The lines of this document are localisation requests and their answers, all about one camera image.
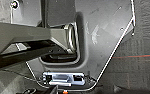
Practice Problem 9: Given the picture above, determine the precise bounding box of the white box with blue middle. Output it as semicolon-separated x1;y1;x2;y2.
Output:
42;70;86;88

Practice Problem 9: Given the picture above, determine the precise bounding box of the grey robot torso limb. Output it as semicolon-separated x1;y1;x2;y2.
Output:
0;20;80;74

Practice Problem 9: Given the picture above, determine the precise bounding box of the round silver base fitting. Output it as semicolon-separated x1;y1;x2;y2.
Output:
9;0;19;10

